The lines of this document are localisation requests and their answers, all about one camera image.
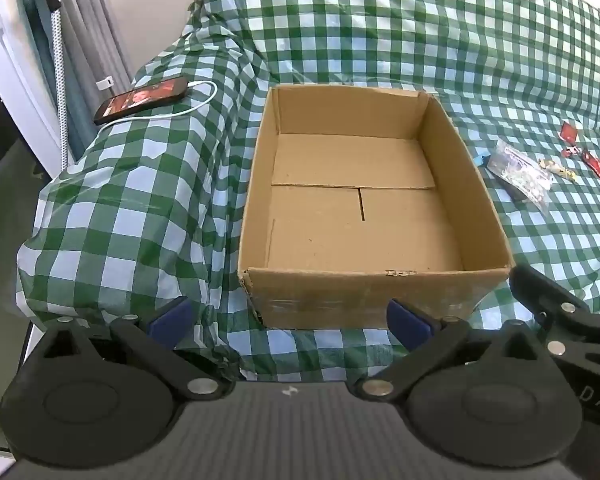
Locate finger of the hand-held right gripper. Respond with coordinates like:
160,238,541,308
509,263,600,361

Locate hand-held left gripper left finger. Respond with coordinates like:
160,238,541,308
25,296,233,402

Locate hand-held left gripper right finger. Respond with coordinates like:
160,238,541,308
347,299,567,403

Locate cardboard box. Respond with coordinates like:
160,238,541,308
237,85,516,331

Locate long red snack strip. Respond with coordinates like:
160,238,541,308
580,150,600,181

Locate small colourful candy wrapper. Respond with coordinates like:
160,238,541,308
540,159,577,180

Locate clear plastic snack packet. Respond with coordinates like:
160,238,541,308
486,140,553,217

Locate black smartphone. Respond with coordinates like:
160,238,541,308
93,76,191,126

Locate green checked blanket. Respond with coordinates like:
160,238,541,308
16,0,600,383

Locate grey curtain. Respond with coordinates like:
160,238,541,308
55,0,137,161

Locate white charging cable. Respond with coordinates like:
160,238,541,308
99,80,219,135

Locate black white braided cord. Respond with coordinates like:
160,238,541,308
49,4,70,167

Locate white window frame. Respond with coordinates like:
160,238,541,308
0,0,76,173

